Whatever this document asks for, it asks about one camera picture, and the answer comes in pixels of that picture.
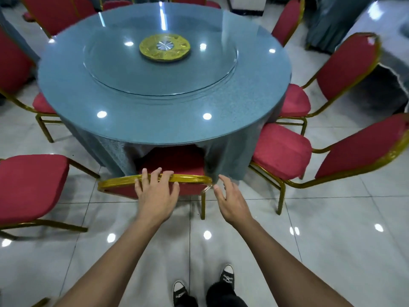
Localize person's left forearm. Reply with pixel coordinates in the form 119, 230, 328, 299
52, 217, 167, 307

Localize yellow turntable base disc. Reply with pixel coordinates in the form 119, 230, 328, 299
139, 34, 191, 64

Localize person's left hand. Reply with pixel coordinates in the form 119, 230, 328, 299
134, 168, 181, 227

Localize person's right forearm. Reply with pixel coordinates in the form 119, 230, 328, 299
236, 219, 354, 307

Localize black white canvas sneaker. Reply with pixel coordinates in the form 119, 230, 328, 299
219, 264, 236, 290
172, 280, 189, 306

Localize white clothed table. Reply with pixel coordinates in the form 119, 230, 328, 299
335, 0, 409, 114

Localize glass lazy susan turntable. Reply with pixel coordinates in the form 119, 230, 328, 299
82, 15, 239, 97

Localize person's right hand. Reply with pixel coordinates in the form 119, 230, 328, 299
213, 174, 256, 229

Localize blue round table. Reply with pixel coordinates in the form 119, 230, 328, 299
37, 2, 293, 182

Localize black trousers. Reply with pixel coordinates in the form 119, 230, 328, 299
174, 281, 248, 307

